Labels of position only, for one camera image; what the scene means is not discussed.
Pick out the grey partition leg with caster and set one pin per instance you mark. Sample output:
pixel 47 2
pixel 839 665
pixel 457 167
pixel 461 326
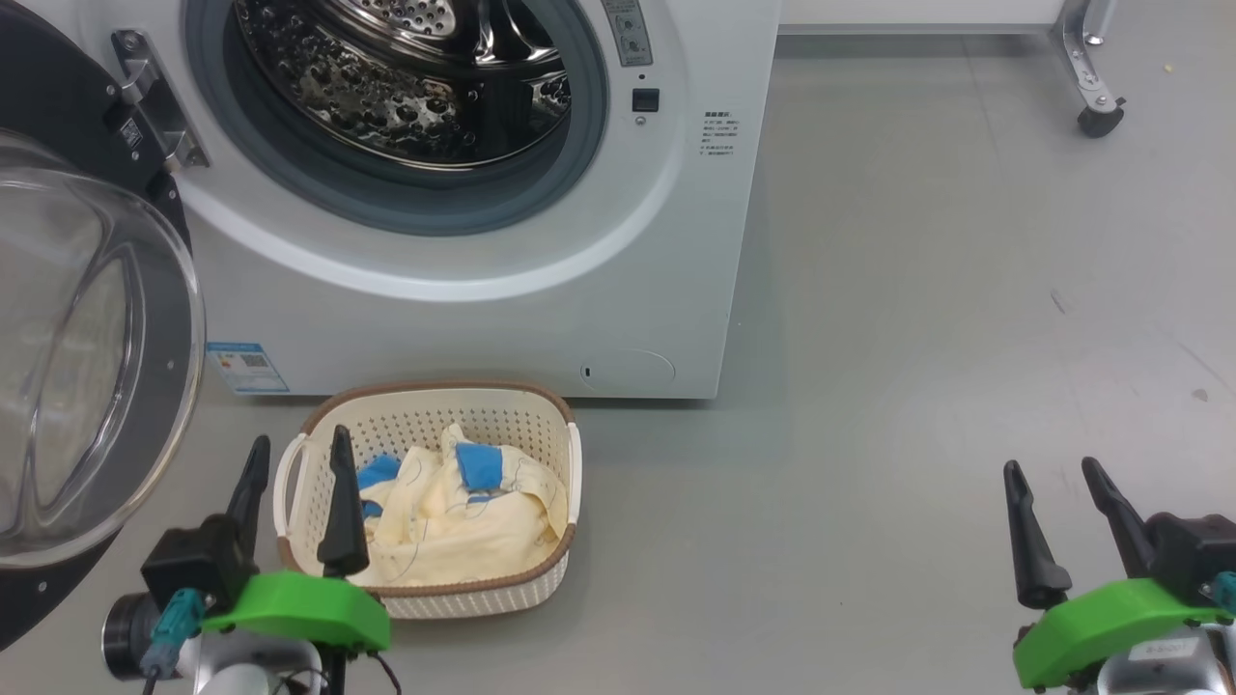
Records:
pixel 1086 68

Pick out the black door lock socket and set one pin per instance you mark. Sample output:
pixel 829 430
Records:
pixel 645 100

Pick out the blue energy label sticker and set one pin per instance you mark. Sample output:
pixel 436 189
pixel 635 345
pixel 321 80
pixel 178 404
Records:
pixel 247 367

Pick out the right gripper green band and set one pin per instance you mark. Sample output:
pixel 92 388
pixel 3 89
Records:
pixel 1110 627

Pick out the cream garment blue yellow print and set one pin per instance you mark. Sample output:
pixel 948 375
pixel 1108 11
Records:
pixel 502 521

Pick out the metal door hinge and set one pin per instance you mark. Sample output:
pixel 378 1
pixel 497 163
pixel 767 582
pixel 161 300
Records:
pixel 159 106

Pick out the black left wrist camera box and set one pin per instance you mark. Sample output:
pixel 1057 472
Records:
pixel 193 560

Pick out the white partition panel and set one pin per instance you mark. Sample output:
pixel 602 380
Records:
pixel 917 12

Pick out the washing machine drum with laundry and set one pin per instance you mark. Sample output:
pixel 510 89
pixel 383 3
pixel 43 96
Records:
pixel 386 97

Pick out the white front-load washing machine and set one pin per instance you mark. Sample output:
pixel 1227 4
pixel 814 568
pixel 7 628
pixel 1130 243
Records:
pixel 483 328

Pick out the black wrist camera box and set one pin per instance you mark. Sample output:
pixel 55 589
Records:
pixel 193 560
pixel 1193 550

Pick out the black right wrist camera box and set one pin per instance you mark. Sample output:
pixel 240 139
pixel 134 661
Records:
pixel 1193 550

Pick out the cream perforated laundry basket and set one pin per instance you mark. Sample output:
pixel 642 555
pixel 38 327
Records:
pixel 463 600

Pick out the grey strip instruction label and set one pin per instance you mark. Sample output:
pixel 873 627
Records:
pixel 628 34

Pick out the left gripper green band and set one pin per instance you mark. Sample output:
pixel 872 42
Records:
pixel 299 608

